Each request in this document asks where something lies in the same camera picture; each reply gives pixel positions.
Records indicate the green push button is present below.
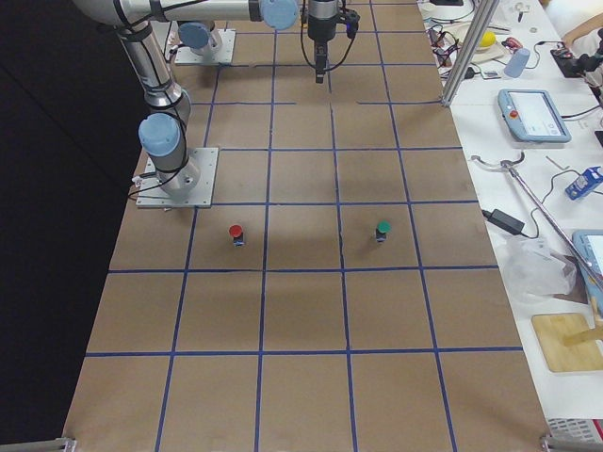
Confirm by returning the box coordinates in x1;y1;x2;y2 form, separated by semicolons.
375;220;391;243

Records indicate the aluminium frame post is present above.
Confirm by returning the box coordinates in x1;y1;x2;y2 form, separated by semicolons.
441;0;499;107

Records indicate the wooden cutting board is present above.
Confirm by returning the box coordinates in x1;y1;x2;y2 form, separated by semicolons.
531;313;602;373

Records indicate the black power adapter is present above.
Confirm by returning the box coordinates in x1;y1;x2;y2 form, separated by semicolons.
486;209;525;235

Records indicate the metal reacher stick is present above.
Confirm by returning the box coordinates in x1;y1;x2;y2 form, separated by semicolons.
470;151;602;289

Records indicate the yellow ball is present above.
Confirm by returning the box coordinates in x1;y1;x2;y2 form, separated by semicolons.
479;31;497;49

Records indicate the red push button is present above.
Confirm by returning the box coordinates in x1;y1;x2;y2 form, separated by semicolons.
228;224;245;247

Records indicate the clear plastic bag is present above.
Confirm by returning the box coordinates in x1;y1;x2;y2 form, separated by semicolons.
495;235;580;304

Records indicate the translucent blue cup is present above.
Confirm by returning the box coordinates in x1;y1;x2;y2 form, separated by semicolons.
503;48;530;79

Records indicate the blue small carton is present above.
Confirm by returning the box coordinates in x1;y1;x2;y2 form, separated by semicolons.
565;166;602;201

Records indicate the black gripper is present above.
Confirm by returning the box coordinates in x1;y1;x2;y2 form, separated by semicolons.
307;0;337;84

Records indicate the blue teach pendant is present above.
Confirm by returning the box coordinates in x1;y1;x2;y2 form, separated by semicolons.
497;89;572;144
572;229;602;289

